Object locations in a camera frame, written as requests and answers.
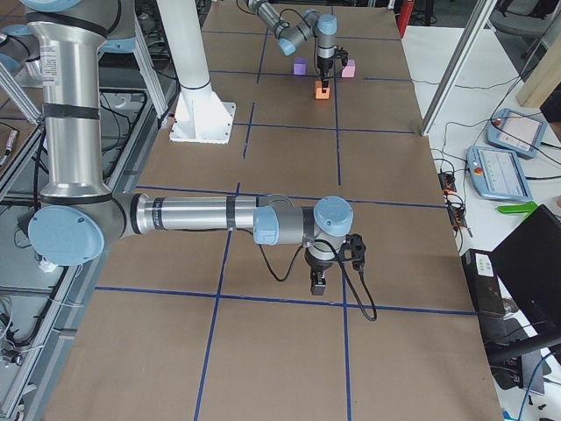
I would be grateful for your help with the orange foam block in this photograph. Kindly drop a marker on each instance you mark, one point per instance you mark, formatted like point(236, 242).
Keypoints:
point(319, 95)

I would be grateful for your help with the pink foam block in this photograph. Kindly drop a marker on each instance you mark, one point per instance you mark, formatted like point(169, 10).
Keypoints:
point(349, 69)

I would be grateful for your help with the purple foam block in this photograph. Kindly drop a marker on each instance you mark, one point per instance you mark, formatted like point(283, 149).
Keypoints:
point(300, 66)

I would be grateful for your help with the brown paper table cover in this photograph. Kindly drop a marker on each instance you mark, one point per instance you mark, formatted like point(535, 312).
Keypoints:
point(339, 296)

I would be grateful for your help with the orange black connector strip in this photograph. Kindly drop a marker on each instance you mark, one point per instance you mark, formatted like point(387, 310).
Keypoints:
point(455, 204)

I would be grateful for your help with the black control box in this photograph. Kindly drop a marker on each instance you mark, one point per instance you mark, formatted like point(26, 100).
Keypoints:
point(482, 283)

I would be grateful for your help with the upper teach pendant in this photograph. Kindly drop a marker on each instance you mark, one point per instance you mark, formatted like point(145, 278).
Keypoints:
point(516, 131)

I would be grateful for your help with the teach pendant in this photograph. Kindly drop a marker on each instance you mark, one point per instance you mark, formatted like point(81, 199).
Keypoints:
point(497, 174)
point(516, 131)

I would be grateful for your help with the lower teach pendant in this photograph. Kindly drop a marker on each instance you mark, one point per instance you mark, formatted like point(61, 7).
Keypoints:
point(497, 174)

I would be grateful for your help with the black laptop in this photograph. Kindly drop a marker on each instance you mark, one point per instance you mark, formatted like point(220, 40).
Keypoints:
point(527, 262)

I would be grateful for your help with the green plastic piece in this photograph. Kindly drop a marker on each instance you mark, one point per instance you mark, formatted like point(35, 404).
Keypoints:
point(518, 209)

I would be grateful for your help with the white pillar with base plate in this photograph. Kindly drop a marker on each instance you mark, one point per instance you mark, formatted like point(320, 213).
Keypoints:
point(200, 116)

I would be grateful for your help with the aluminium frame post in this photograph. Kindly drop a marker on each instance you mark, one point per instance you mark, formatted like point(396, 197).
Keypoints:
point(476, 23)

